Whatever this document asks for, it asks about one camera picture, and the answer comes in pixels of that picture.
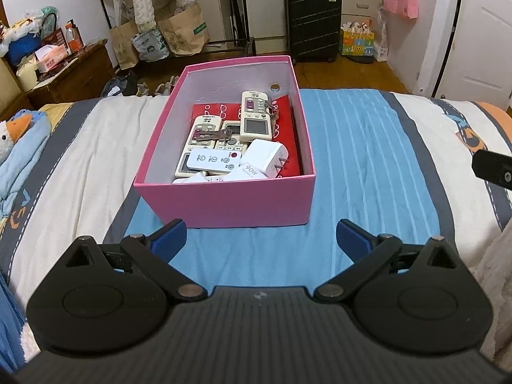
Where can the white grey-panel remote control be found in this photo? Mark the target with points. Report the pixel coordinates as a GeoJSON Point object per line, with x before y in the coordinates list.
{"type": "Point", "coordinates": [201, 123]}

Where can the white power adapter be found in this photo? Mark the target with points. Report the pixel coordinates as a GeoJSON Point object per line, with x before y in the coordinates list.
{"type": "Point", "coordinates": [267, 157]}

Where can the black clothes rack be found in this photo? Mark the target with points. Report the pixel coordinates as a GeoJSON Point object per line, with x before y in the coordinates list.
{"type": "Point", "coordinates": [236, 12]}

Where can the pink cardboard box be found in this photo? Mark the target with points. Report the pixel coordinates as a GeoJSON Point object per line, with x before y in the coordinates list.
{"type": "Point", "coordinates": [260, 203]}

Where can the black suitcase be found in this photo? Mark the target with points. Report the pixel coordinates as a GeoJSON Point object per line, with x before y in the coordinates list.
{"type": "Point", "coordinates": [313, 29]}

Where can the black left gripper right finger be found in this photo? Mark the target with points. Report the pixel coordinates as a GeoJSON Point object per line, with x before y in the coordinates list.
{"type": "Point", "coordinates": [419, 299]}

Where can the striped bed sheet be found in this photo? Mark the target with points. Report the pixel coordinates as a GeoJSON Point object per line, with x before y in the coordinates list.
{"type": "Point", "coordinates": [390, 163]}

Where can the wooden nightstand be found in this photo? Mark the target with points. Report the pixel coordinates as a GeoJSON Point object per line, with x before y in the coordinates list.
{"type": "Point", "coordinates": [83, 78]}

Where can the small white remote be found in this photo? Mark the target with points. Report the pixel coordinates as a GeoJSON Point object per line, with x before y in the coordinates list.
{"type": "Point", "coordinates": [213, 160]}

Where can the black plastic bag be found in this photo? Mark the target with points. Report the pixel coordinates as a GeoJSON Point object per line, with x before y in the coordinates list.
{"type": "Point", "coordinates": [121, 86]}

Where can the white door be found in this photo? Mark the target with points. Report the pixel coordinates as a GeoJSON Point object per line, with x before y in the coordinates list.
{"type": "Point", "coordinates": [468, 53]}

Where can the white remote with purple panel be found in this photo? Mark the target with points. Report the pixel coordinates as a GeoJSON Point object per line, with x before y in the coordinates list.
{"type": "Point", "coordinates": [255, 118]}

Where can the silver key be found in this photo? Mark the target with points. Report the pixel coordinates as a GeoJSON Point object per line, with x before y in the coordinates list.
{"type": "Point", "coordinates": [224, 134]}

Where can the colourful gift bag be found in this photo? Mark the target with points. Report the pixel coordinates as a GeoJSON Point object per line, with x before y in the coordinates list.
{"type": "Point", "coordinates": [357, 41]}

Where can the wooden padded headboard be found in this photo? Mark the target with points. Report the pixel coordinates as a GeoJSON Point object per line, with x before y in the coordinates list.
{"type": "Point", "coordinates": [12, 96]}

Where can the cream remote with screen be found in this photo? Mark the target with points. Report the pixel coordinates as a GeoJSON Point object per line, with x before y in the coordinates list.
{"type": "Point", "coordinates": [232, 142]}

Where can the brown paper bag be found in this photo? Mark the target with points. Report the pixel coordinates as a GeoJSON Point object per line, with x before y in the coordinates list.
{"type": "Point", "coordinates": [185, 33]}
{"type": "Point", "coordinates": [121, 39]}

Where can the red glasses-pattern card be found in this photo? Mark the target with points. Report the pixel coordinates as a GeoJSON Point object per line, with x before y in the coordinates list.
{"type": "Point", "coordinates": [285, 131]}

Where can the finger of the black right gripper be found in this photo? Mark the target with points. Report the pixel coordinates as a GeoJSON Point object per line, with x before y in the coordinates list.
{"type": "Point", "coordinates": [493, 167]}

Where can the white 90w charger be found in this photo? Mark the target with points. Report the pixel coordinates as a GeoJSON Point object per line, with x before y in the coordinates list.
{"type": "Point", "coordinates": [244, 172]}

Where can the white printed plastic bag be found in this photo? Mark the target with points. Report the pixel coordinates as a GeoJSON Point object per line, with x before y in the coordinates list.
{"type": "Point", "coordinates": [150, 45]}

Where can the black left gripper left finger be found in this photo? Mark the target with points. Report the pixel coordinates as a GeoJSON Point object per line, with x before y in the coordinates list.
{"type": "Point", "coordinates": [107, 298]}

